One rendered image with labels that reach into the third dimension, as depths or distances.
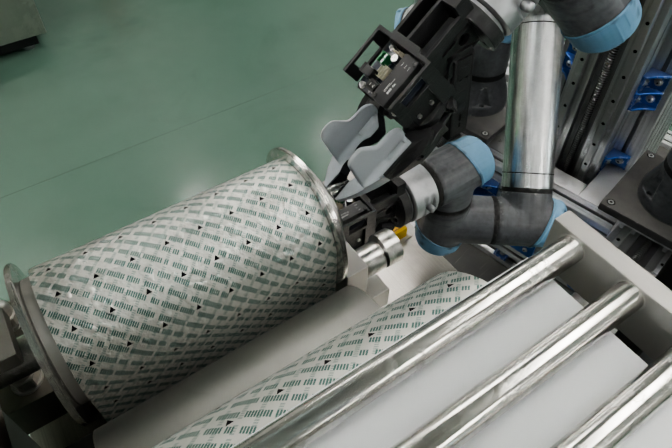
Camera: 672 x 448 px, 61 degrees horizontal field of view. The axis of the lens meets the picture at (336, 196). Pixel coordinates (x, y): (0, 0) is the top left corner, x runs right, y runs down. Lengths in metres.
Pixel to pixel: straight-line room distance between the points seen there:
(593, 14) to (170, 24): 2.97
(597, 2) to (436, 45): 0.17
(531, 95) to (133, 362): 0.65
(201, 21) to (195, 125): 0.89
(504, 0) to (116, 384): 0.45
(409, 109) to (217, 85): 2.43
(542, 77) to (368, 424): 0.70
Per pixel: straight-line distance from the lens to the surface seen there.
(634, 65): 1.30
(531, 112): 0.89
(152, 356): 0.50
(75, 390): 0.51
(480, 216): 0.87
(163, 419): 0.50
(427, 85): 0.50
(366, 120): 0.56
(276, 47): 3.13
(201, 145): 2.57
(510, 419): 0.28
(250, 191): 0.52
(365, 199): 0.71
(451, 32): 0.52
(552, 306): 0.31
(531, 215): 0.89
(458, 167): 0.79
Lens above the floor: 1.68
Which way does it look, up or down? 47 degrees down
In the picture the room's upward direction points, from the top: straight up
